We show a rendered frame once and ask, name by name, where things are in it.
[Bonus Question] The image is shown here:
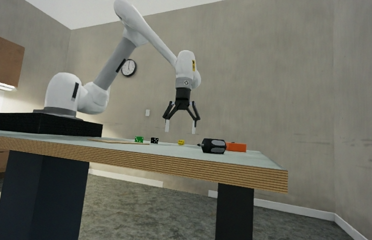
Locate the black die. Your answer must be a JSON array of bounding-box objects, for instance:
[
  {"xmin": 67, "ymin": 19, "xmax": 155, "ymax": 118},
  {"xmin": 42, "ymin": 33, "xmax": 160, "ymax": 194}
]
[{"xmin": 150, "ymin": 137, "xmax": 159, "ymax": 144}]

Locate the green die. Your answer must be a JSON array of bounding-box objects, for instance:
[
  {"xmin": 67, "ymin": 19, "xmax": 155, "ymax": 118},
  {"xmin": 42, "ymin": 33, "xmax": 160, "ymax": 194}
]
[{"xmin": 134, "ymin": 136, "xmax": 144, "ymax": 143}]

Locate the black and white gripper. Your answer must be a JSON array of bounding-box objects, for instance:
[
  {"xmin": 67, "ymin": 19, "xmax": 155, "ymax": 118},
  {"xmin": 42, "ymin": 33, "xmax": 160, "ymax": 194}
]
[{"xmin": 162, "ymin": 88, "xmax": 201, "ymax": 134}]

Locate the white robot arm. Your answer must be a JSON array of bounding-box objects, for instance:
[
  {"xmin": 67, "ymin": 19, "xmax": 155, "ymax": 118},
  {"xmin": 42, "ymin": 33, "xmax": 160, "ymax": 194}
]
[{"xmin": 31, "ymin": 0, "xmax": 201, "ymax": 121}]

